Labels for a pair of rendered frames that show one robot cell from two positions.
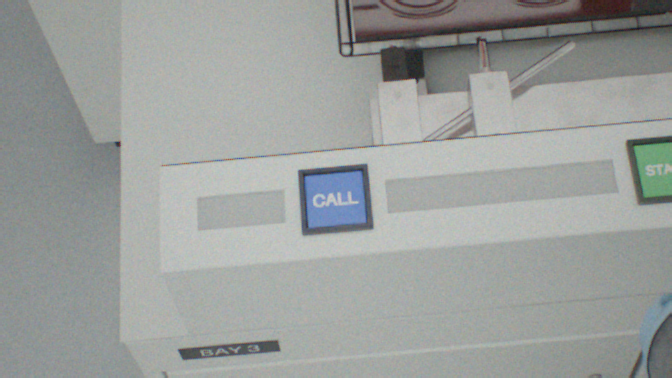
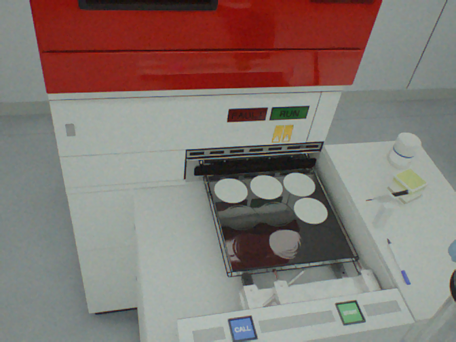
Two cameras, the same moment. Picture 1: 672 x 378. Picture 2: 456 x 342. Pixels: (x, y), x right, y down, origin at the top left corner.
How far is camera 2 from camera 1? 0.27 m
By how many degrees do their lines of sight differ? 23
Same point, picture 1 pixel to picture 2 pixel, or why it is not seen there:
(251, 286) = not seen: outside the picture
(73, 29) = (93, 269)
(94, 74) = (96, 286)
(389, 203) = (260, 329)
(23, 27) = (56, 269)
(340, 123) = (224, 300)
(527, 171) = (305, 315)
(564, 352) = not seen: outside the picture
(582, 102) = (309, 290)
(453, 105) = (267, 293)
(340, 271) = not seen: outside the picture
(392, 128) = (251, 302)
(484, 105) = (281, 292)
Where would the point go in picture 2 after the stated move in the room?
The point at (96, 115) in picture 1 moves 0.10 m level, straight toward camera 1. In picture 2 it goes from (92, 302) to (102, 321)
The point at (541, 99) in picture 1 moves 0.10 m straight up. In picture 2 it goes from (296, 290) to (305, 268)
